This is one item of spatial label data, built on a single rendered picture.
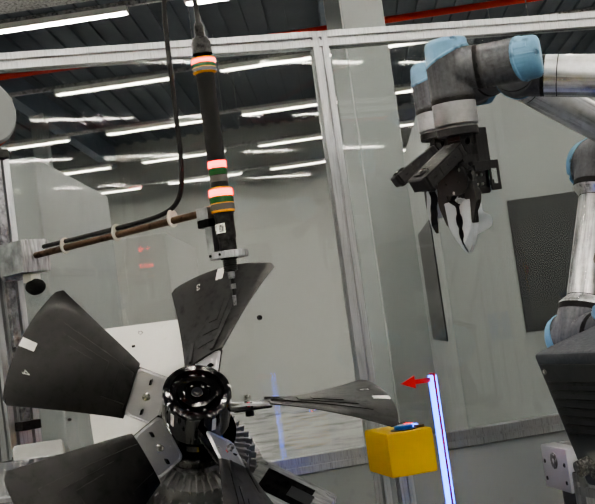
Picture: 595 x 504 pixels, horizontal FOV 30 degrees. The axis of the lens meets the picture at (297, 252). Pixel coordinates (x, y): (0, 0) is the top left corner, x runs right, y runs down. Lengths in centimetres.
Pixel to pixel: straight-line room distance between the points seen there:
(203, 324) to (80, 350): 24
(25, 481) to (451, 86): 95
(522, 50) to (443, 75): 14
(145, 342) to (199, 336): 29
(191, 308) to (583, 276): 90
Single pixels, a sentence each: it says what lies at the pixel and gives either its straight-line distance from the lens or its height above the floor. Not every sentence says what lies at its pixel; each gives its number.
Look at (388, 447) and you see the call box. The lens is 227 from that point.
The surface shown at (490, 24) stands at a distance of 302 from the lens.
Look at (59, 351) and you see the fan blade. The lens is 203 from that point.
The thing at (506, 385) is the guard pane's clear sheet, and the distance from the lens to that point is 290.
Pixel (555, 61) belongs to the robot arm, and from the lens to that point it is 201.
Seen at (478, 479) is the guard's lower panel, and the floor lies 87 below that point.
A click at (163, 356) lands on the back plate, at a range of 233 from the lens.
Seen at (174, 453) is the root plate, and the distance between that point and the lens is 194.
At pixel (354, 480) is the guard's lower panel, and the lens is 277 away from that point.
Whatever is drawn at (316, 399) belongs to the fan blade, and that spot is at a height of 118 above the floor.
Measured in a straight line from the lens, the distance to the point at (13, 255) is 243.
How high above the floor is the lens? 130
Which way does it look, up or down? 4 degrees up
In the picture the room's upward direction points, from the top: 8 degrees counter-clockwise
